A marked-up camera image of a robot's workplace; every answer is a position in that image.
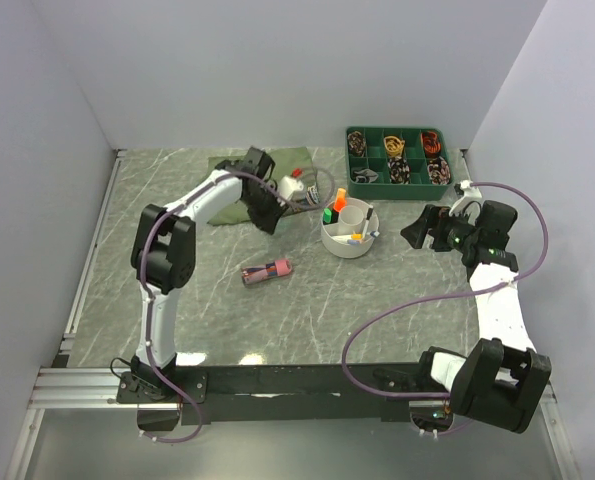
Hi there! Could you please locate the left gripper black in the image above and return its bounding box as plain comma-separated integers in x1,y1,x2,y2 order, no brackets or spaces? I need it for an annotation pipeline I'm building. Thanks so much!
243,185,291,235

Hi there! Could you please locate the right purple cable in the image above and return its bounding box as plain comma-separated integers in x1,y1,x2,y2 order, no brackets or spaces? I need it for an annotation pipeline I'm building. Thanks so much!
341,182,549,436

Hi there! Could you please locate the pink pencil case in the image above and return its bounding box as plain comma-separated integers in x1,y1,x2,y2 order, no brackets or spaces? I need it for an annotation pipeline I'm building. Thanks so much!
241,258,292,285

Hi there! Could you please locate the folded green t-shirt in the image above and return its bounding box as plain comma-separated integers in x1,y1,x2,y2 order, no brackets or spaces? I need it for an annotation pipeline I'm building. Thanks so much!
208,147,320,226

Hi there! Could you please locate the pink black floral hair tie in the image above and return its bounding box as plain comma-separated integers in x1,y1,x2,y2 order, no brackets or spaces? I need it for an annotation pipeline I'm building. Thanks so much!
425,156,452,185

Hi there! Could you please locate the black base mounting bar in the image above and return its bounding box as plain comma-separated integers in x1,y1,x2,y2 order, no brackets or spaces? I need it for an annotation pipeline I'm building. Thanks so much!
116,363,461,434

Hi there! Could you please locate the brown patterned hair tie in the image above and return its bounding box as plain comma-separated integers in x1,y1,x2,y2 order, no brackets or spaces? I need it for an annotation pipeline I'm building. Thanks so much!
346,130,369,156

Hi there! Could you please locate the purple cable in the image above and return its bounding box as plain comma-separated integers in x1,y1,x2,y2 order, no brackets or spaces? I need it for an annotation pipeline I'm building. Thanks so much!
341,182,549,436
139,166,335,445

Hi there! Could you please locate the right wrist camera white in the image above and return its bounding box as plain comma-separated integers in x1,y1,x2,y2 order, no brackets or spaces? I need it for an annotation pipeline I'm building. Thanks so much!
449,180,482,216

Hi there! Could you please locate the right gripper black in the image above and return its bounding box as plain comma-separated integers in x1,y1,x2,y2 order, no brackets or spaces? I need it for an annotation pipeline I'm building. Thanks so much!
400,204,480,253

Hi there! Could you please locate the white round pen holder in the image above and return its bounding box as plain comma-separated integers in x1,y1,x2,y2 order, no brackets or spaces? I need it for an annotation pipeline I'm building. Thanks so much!
320,197,380,259

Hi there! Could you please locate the orange black hair tie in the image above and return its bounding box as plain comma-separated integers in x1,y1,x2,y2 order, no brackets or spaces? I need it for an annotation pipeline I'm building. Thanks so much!
419,130,445,154

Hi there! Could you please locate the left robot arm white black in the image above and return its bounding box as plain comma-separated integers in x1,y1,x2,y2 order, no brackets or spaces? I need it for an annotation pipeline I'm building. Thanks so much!
130,147,305,402

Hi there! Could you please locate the black orange highlighter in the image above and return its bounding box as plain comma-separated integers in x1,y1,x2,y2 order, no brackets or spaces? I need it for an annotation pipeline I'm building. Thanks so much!
333,188,347,213

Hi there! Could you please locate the white marker black cap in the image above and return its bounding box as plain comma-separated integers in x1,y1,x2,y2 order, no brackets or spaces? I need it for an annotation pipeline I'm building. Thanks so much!
361,205,374,239

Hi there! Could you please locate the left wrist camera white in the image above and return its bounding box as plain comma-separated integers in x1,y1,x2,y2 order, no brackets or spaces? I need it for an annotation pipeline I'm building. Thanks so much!
277,168,307,202

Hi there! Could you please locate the green compartment tray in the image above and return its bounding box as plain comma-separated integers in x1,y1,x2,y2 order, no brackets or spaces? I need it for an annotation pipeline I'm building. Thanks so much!
345,126,455,201

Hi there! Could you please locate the black green highlighter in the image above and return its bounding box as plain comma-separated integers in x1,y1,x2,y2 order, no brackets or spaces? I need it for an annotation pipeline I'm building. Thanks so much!
322,208,333,224

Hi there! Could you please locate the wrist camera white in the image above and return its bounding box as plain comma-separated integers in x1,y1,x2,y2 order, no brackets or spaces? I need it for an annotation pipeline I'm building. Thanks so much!
277,168,307,202
449,180,482,216

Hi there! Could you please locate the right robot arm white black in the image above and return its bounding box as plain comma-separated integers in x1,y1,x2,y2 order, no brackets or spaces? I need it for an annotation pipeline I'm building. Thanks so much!
401,201,552,433

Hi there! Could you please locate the aluminium rail frame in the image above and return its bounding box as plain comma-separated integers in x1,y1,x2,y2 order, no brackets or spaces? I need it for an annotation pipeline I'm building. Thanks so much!
7,150,580,479

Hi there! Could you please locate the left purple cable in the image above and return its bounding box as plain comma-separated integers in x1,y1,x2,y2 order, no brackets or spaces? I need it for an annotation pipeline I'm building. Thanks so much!
139,166,335,445

